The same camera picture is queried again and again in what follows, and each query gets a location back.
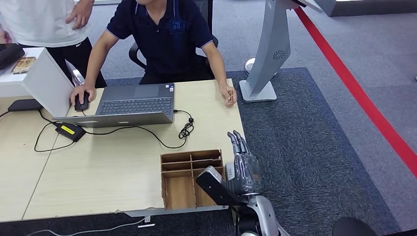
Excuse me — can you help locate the person's right hand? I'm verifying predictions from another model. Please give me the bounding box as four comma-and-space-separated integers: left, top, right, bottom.
69, 84, 97, 107

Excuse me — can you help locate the person's left hand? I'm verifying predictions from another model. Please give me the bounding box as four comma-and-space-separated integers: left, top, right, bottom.
219, 84, 238, 108

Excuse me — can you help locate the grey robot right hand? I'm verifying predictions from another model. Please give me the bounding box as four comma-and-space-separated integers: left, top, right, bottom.
225, 130, 263, 196

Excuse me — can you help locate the black computer mouse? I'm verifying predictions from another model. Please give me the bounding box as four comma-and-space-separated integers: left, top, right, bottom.
74, 92, 90, 112

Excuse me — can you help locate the brown patterned card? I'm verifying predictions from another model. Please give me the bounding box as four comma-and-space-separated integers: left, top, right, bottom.
11, 57, 36, 76

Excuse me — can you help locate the person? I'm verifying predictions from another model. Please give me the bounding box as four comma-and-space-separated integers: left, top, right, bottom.
69, 0, 238, 108
0, 0, 108, 89

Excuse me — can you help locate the silver metal pole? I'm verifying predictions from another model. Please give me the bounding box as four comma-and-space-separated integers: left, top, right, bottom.
65, 59, 86, 87

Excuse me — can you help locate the white round base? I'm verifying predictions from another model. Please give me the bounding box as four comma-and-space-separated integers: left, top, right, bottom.
245, 58, 277, 76

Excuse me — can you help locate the white cabinet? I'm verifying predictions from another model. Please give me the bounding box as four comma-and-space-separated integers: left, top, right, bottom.
0, 47, 75, 118

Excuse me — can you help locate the black power adapter yellow label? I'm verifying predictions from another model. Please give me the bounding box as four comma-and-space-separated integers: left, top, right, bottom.
55, 122, 87, 143

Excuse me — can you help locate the grey laptop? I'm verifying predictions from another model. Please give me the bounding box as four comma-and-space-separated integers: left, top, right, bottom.
52, 83, 176, 129

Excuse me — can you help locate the grey kiosk stand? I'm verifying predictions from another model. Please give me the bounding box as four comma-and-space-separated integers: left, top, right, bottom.
238, 0, 323, 103

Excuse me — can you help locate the flat black device box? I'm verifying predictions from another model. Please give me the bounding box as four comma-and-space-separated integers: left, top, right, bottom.
7, 99, 43, 113

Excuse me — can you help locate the black office chair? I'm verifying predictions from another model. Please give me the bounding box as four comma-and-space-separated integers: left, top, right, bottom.
128, 0, 219, 71

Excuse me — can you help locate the wooden compartment organizer box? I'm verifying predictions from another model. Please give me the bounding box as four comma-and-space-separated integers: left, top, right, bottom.
159, 149, 227, 210

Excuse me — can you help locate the dark blue carpet rug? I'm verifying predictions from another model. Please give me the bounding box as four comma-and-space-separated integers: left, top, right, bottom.
0, 67, 402, 236

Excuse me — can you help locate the black pouch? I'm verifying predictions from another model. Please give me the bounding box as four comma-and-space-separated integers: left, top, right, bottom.
0, 43, 26, 71

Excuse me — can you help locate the red floor tape line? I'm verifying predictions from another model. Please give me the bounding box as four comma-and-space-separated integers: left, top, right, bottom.
294, 6, 417, 179

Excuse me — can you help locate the grey floor platform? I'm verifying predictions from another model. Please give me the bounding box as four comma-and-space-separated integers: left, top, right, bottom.
314, 0, 417, 18

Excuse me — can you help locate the black power cord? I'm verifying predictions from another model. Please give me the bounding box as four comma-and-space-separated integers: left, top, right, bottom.
33, 110, 76, 153

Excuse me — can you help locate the black laptop charger cable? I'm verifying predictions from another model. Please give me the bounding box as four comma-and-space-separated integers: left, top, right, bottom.
83, 110, 195, 150

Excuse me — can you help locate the grey metal table frame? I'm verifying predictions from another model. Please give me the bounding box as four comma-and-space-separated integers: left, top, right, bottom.
123, 205, 229, 218

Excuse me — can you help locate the white cable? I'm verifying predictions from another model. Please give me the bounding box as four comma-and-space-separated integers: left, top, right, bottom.
26, 218, 146, 236

